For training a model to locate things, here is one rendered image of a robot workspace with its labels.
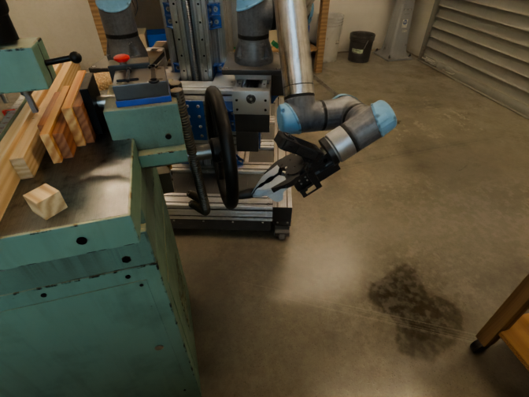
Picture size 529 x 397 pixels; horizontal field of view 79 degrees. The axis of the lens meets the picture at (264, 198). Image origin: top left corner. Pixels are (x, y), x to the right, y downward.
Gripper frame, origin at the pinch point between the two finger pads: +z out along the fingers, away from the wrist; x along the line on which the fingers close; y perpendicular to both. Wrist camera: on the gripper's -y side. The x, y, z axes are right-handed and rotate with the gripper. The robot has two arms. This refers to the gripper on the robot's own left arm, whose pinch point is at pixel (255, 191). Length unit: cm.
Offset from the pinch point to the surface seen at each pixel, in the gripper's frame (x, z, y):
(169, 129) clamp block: 3.0, 6.1, -22.8
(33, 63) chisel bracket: 5.1, 16.1, -44.2
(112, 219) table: -20.0, 15.0, -26.3
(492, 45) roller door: 185, -219, 160
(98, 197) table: -14.5, 16.9, -27.7
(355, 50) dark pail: 291, -141, 145
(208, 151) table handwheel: 7.4, 4.1, -11.5
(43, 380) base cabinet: -13, 66, 3
